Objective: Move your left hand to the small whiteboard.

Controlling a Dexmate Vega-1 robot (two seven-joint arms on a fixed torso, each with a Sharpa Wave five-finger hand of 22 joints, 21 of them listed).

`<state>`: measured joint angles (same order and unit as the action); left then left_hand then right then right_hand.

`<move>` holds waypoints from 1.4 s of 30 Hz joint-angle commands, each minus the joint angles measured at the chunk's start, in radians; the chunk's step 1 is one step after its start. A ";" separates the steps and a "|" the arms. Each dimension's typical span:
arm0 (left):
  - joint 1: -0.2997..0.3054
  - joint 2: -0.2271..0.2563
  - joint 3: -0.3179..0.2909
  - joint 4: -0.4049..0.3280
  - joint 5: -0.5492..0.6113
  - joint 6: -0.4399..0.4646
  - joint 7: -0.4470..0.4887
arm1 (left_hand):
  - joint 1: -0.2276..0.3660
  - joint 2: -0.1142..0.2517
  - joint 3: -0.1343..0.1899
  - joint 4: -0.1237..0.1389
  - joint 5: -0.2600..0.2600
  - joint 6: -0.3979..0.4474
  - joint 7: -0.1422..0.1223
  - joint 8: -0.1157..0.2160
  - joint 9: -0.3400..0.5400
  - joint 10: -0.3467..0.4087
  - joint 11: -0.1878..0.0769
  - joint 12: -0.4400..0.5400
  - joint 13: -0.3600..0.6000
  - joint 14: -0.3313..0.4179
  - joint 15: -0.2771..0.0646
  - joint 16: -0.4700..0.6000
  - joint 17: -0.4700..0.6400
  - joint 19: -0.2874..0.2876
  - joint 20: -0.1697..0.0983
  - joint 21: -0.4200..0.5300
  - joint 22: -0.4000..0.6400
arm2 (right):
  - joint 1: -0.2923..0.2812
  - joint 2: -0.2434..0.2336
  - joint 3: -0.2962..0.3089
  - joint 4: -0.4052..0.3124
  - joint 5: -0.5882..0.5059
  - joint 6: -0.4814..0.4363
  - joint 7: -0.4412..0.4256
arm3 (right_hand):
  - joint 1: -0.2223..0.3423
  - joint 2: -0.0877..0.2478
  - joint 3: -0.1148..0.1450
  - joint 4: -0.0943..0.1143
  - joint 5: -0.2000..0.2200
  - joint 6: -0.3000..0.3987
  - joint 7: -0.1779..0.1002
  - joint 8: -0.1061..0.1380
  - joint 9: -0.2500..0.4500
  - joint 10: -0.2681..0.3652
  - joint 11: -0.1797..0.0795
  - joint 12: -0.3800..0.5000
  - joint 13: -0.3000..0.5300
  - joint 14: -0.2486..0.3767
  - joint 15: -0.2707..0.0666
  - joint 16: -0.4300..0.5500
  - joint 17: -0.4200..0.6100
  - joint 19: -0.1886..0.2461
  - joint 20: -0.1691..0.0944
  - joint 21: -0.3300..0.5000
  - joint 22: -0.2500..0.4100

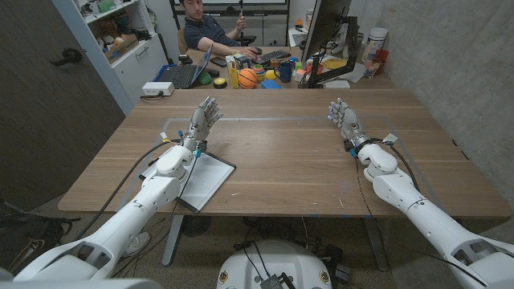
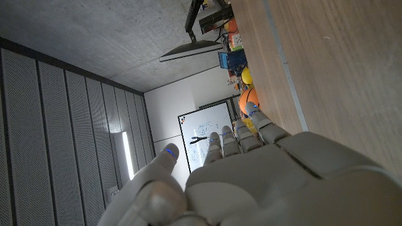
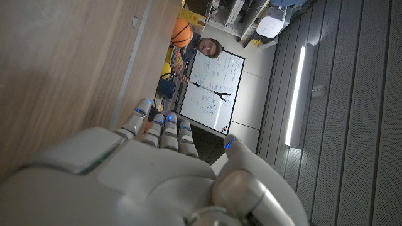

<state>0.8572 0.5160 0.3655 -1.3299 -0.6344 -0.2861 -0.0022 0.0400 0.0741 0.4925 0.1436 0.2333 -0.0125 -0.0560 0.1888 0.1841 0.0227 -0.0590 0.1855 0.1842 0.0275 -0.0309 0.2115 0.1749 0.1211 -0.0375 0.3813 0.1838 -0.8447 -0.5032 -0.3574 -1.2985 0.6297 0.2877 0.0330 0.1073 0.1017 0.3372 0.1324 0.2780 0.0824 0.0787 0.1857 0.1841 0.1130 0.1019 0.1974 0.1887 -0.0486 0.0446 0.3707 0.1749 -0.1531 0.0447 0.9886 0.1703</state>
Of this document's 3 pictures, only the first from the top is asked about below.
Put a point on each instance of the black keyboard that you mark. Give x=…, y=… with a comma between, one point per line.
x=274, y=56

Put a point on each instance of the black computer mouse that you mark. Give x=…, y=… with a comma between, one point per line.
x=213, y=73

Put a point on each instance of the green dome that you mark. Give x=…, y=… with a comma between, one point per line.
x=205, y=78

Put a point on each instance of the yellow bottle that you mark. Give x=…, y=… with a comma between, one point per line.
x=232, y=74

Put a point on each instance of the flat white box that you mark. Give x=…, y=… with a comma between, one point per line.
x=336, y=84

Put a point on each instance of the yellow ball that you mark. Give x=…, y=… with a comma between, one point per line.
x=270, y=75

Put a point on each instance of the white sneaker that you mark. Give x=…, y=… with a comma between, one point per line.
x=138, y=243

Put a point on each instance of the orange basketball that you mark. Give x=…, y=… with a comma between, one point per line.
x=247, y=78

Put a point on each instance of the white canister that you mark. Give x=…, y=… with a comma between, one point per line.
x=374, y=42

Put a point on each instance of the thin black stick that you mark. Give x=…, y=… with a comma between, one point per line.
x=241, y=8

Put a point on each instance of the black smartphone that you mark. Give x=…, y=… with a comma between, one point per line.
x=219, y=61

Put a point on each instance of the yellow plate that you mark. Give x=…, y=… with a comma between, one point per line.
x=334, y=63

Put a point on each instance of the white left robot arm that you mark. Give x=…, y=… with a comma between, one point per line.
x=136, y=212

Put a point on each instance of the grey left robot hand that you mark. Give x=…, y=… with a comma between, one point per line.
x=199, y=122

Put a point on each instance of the small whiteboard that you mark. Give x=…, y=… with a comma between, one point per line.
x=209, y=176

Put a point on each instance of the round black fan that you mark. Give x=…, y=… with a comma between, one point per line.
x=196, y=225

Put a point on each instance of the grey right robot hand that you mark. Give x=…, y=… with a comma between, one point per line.
x=348, y=120

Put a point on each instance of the cardboard box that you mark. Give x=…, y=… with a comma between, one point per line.
x=120, y=48

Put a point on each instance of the blue plastic container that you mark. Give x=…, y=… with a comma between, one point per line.
x=270, y=84

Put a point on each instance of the seated man in dark polo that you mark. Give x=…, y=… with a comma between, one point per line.
x=205, y=32

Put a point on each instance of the colourful small box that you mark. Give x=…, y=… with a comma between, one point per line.
x=242, y=61

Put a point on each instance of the white shelf cabinet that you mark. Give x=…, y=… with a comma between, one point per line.
x=136, y=68

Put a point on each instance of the white power box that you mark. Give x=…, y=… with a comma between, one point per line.
x=157, y=88

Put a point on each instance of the black computer monitor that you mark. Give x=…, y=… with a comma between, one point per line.
x=325, y=24

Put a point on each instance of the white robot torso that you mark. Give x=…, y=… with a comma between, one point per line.
x=277, y=261

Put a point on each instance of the yellow and black disc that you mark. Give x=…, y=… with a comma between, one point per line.
x=220, y=83

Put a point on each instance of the black backpack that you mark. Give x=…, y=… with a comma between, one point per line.
x=24, y=230

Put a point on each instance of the colourful stacking cups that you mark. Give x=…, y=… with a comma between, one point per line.
x=259, y=72

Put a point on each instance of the dark wooden door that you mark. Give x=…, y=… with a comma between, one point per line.
x=40, y=120

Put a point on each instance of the clear glass jar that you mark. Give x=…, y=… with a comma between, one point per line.
x=369, y=69

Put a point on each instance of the open black laptop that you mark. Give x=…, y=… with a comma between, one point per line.
x=180, y=75

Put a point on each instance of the dark blue mug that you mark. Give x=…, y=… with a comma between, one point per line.
x=285, y=72

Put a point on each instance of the grey table leg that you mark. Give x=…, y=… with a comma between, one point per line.
x=376, y=245
x=172, y=241

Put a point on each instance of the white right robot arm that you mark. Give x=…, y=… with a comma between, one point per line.
x=425, y=218

